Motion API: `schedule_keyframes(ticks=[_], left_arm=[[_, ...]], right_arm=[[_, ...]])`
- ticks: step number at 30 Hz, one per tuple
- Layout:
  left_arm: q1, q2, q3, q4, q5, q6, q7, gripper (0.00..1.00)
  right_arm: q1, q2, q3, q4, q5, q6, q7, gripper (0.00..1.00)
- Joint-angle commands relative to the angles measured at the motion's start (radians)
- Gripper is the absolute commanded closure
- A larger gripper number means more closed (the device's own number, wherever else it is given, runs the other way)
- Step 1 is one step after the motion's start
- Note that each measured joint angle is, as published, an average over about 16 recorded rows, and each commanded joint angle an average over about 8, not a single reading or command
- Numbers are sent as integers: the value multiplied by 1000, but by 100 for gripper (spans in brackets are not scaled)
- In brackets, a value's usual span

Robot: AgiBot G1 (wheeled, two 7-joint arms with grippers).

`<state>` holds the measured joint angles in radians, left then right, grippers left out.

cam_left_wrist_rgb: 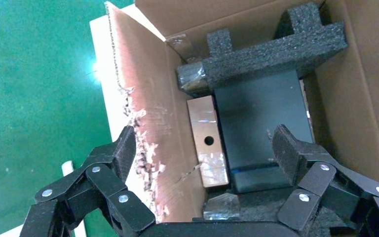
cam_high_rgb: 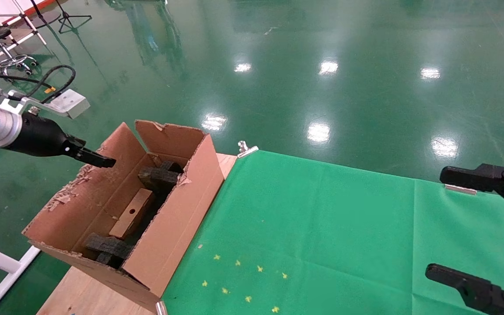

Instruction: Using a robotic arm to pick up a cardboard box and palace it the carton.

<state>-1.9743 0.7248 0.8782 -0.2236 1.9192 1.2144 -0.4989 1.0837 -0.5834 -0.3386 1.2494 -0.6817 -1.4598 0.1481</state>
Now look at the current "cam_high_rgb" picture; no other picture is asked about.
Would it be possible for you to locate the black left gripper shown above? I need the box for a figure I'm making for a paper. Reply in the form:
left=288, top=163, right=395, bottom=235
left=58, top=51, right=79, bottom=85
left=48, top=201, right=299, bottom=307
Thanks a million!
left=5, top=113, right=116, bottom=168

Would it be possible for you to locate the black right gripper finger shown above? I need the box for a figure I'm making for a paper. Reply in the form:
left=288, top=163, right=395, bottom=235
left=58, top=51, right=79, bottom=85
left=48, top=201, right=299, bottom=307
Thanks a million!
left=425, top=263, right=504, bottom=315
left=440, top=163, right=504, bottom=220

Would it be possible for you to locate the small taped cardboard box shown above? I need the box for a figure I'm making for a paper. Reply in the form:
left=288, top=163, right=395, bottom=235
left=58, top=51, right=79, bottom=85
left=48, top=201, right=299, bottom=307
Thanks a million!
left=109, top=188, right=155, bottom=240

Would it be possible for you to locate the large open cardboard carton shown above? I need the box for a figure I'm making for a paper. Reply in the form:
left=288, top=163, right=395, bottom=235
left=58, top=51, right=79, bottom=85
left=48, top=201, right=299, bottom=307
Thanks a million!
left=22, top=119, right=225, bottom=312

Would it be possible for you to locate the green table cloth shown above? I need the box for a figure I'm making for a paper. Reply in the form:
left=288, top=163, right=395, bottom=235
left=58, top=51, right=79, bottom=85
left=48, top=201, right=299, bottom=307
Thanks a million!
left=160, top=150, right=504, bottom=315

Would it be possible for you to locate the black tripod stand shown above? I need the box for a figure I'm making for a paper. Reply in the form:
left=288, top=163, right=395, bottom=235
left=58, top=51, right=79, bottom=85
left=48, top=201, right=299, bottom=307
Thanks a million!
left=54, top=0, right=93, bottom=35

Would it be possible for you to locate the black round-base stand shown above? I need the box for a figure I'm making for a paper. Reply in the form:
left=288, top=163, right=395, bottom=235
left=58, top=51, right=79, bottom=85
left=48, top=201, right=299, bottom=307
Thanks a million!
left=27, top=0, right=60, bottom=29

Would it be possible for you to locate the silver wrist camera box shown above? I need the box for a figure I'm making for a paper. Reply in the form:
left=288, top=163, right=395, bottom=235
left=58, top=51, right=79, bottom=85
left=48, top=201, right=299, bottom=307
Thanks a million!
left=0, top=87, right=91, bottom=119

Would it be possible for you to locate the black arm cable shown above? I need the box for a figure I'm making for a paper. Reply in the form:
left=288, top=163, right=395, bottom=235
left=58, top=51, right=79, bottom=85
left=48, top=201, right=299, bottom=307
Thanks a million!
left=0, top=65, right=77, bottom=103

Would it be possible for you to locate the white metal rack frame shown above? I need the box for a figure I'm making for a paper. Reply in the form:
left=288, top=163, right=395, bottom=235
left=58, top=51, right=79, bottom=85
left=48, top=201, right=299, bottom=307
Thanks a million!
left=0, top=0, right=47, bottom=90

